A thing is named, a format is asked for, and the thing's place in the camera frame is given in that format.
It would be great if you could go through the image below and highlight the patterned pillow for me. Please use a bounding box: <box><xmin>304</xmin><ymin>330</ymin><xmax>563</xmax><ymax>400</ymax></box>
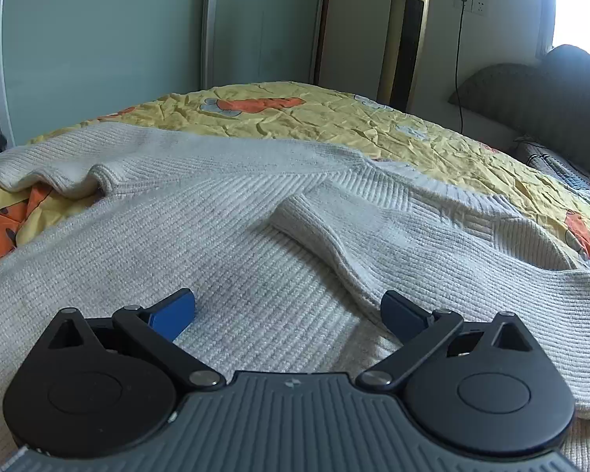
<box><xmin>514</xmin><ymin>135</ymin><xmax>590</xmax><ymax>207</ymax></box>

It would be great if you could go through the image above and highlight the gold tower fan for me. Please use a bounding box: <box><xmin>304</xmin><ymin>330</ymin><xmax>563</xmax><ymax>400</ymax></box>
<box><xmin>378</xmin><ymin>0</ymin><xmax>432</xmax><ymax>113</ymax></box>

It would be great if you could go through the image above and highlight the white knit sweater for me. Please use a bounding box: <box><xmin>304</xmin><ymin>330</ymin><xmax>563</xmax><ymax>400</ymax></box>
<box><xmin>0</xmin><ymin>120</ymin><xmax>590</xmax><ymax>472</ymax></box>

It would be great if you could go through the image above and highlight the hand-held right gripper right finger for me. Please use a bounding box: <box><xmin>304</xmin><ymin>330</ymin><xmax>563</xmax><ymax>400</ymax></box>
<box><xmin>356</xmin><ymin>291</ymin><xmax>538</xmax><ymax>394</ymax></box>

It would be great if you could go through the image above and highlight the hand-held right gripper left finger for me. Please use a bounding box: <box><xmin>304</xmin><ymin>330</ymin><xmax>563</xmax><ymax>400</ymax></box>
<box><xmin>46</xmin><ymin>288</ymin><xmax>227</xmax><ymax>395</ymax></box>

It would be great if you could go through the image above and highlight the yellow printed bed quilt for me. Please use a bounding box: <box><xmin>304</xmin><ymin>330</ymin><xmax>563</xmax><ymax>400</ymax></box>
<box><xmin>0</xmin><ymin>81</ymin><xmax>590</xmax><ymax>276</ymax></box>

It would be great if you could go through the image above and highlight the white wall socket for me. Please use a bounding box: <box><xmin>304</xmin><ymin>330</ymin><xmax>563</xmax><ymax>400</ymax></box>
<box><xmin>454</xmin><ymin>0</ymin><xmax>487</xmax><ymax>17</ymax></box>

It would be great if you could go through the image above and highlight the black power cable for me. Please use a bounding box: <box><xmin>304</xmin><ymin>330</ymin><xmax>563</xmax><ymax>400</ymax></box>
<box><xmin>452</xmin><ymin>0</ymin><xmax>468</xmax><ymax>131</ymax></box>

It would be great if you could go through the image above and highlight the dark padded headboard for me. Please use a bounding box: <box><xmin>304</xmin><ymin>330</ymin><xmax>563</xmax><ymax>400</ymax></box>
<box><xmin>450</xmin><ymin>44</ymin><xmax>590</xmax><ymax>185</ymax></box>

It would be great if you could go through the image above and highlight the glass wardrobe sliding door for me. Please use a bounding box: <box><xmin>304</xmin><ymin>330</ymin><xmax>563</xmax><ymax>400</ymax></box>
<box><xmin>0</xmin><ymin>0</ymin><xmax>328</xmax><ymax>147</ymax></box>

